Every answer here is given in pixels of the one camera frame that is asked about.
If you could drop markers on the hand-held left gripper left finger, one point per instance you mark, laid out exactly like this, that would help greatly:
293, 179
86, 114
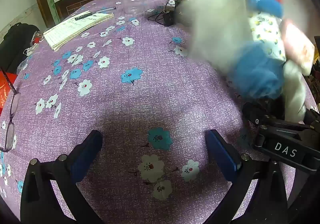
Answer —
87, 156

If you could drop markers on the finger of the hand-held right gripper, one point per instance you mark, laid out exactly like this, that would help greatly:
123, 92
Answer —
313, 117
253, 114

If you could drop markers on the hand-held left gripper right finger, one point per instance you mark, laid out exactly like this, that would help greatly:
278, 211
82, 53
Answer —
220, 154

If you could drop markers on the white fluffy cloth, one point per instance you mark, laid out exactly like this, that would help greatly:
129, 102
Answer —
295, 91

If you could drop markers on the blue fluffy ball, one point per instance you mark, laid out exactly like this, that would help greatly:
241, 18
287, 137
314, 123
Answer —
257, 71

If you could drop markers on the pink rose tissue pack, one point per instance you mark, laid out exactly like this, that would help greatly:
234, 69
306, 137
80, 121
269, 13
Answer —
297, 46

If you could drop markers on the dotted white tissue pack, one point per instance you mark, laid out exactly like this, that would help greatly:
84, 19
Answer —
267, 34

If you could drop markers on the purple floral tablecloth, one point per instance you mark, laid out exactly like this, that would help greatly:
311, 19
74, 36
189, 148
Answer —
140, 104

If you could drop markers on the eyeglasses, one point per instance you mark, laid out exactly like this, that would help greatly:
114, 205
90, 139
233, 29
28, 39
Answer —
11, 114

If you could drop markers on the red packet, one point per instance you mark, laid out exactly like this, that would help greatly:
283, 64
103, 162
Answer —
5, 89

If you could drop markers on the lined notebook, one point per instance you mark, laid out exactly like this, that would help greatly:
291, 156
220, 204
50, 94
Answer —
75, 27

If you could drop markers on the black bag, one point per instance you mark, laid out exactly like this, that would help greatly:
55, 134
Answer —
17, 44

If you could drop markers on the black pen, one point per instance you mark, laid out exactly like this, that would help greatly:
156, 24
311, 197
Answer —
85, 15

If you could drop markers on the clear plastic cup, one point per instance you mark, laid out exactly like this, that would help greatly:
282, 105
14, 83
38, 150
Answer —
132, 1

